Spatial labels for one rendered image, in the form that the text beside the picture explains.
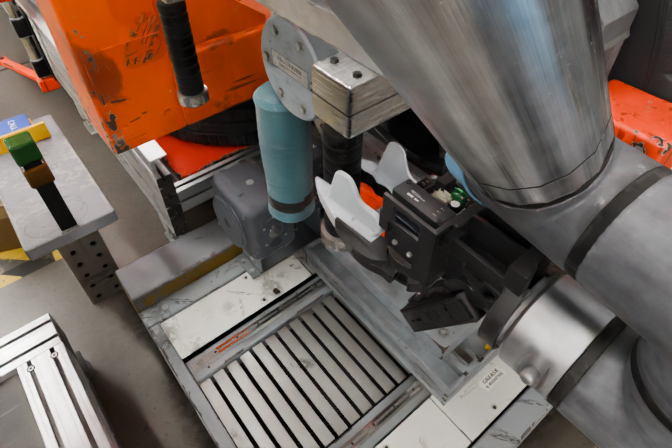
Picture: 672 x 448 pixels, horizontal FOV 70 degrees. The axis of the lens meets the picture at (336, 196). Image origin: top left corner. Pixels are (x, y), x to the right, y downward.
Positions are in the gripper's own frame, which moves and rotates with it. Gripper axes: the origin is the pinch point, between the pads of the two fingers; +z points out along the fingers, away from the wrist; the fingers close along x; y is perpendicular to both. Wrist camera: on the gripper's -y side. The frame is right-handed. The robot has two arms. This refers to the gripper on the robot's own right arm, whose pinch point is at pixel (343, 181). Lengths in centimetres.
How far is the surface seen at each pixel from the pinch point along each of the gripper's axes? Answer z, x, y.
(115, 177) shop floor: 120, 3, -83
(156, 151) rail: 74, -2, -44
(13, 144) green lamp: 54, 24, -17
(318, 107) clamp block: 1.6, 1.5, 8.3
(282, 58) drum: 18.5, -6.0, 3.1
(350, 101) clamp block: -2.3, 1.3, 10.8
